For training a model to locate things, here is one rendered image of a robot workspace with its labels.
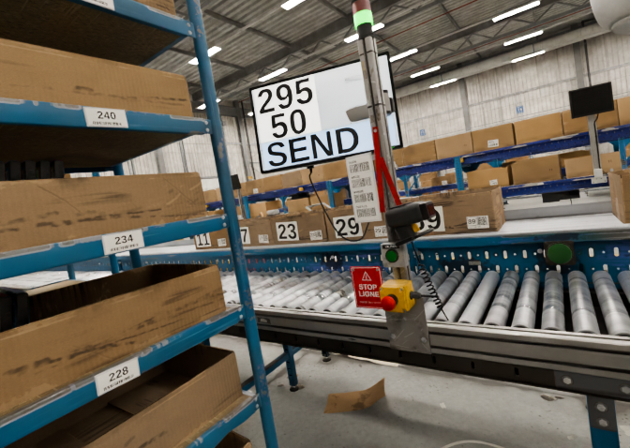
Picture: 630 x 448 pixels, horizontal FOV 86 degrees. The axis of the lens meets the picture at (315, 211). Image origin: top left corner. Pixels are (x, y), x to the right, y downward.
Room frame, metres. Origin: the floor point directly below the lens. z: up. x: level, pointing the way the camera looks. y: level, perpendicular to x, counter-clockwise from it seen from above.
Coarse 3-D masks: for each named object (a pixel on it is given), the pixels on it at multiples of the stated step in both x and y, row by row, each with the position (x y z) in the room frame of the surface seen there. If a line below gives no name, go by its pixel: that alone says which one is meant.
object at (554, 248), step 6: (552, 246) 1.17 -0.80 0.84; (558, 246) 1.16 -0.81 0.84; (564, 246) 1.15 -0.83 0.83; (552, 252) 1.17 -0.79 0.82; (558, 252) 1.16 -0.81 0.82; (564, 252) 1.15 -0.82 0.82; (570, 252) 1.14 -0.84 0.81; (552, 258) 1.17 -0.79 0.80; (558, 258) 1.16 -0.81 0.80; (564, 258) 1.15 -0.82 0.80; (570, 258) 1.15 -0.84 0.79
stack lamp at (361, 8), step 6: (360, 0) 0.94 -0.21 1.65; (366, 0) 0.95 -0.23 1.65; (354, 6) 0.95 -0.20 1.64; (360, 6) 0.95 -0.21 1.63; (366, 6) 0.95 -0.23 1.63; (354, 12) 0.96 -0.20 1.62; (360, 12) 0.95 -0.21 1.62; (366, 12) 0.95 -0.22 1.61; (354, 18) 0.96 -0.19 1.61; (360, 18) 0.95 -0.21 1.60; (366, 18) 0.94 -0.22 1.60; (354, 24) 0.97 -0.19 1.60; (372, 24) 0.97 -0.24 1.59
